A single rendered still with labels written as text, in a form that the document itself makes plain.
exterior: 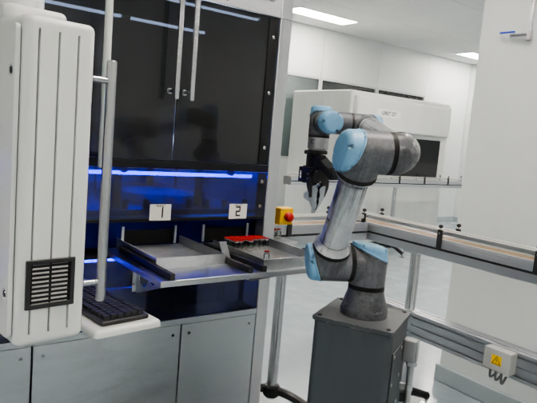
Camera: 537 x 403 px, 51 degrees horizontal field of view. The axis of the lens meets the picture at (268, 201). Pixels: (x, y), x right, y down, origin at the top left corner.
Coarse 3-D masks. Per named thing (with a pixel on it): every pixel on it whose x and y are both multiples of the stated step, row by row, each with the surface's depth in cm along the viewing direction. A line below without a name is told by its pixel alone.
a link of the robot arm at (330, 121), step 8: (320, 112) 190; (328, 112) 182; (336, 112) 182; (344, 112) 188; (320, 120) 184; (328, 120) 182; (336, 120) 183; (344, 120) 185; (352, 120) 186; (320, 128) 185; (328, 128) 182; (336, 128) 183; (344, 128) 186
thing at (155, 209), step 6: (150, 204) 204; (156, 204) 205; (162, 204) 207; (168, 204) 208; (150, 210) 204; (156, 210) 206; (168, 210) 209; (150, 216) 205; (156, 216) 206; (168, 216) 209
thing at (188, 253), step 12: (120, 240) 204; (180, 240) 221; (192, 240) 214; (144, 252) 187; (156, 252) 203; (168, 252) 205; (180, 252) 207; (192, 252) 208; (204, 252) 206; (216, 252) 200; (168, 264) 182; (180, 264) 185; (192, 264) 188; (204, 264) 191; (216, 264) 193
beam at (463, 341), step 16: (400, 304) 284; (416, 320) 269; (432, 320) 262; (448, 320) 264; (416, 336) 269; (432, 336) 262; (448, 336) 255; (464, 336) 250; (480, 336) 245; (448, 352) 255; (464, 352) 248; (480, 352) 243; (528, 352) 229; (528, 368) 225; (528, 384) 225
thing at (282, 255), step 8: (272, 240) 230; (232, 248) 207; (272, 248) 228; (280, 248) 225; (288, 248) 221; (296, 248) 217; (248, 256) 199; (256, 256) 195; (272, 256) 213; (280, 256) 214; (288, 256) 216; (296, 256) 217; (264, 264) 191; (272, 264) 193; (280, 264) 195; (288, 264) 198; (296, 264) 200; (304, 264) 202
